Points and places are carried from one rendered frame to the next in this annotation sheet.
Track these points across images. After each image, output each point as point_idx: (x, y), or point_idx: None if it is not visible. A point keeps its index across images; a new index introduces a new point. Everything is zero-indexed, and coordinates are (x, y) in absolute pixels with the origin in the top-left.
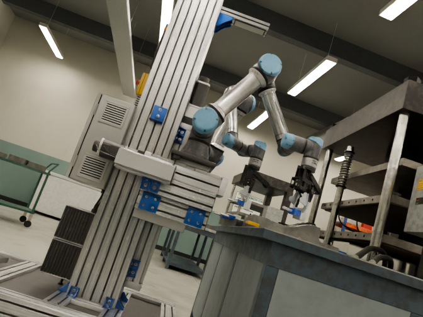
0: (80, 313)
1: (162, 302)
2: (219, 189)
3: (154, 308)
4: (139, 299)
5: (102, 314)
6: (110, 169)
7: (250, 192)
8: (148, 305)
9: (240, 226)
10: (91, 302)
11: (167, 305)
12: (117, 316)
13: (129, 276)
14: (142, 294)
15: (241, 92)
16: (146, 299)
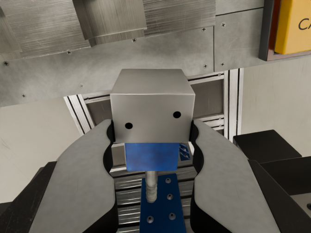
0: (229, 138)
1: (77, 103)
2: None
3: (109, 104)
4: (95, 125)
5: (214, 128)
6: None
7: (263, 169)
8: (108, 111)
9: (263, 64)
10: (190, 144)
11: (85, 96)
12: (204, 119)
13: (184, 145)
14: (77, 128)
15: None
16: (92, 119)
